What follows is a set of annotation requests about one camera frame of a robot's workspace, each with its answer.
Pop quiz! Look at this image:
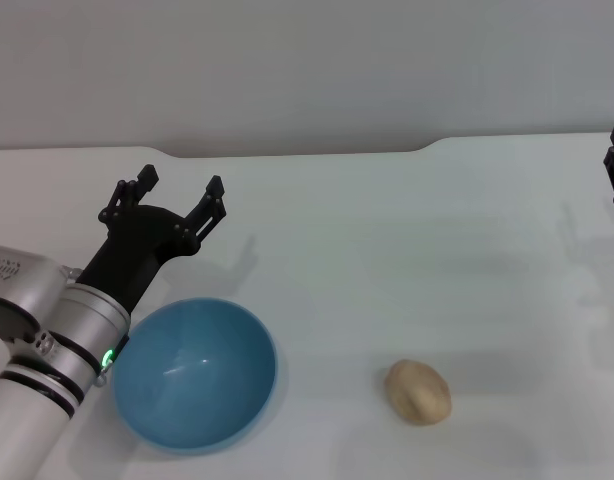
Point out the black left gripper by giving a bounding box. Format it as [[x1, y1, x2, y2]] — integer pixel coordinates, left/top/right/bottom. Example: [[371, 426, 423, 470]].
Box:
[[76, 164, 227, 316]]

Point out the beige egg yolk pastry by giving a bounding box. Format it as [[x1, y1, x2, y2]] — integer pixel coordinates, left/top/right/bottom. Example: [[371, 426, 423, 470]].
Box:
[[384, 358, 453, 427]]

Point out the blue ceramic bowl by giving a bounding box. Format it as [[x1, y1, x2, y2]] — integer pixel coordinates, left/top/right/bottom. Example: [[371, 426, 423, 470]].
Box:
[[111, 297, 279, 456]]

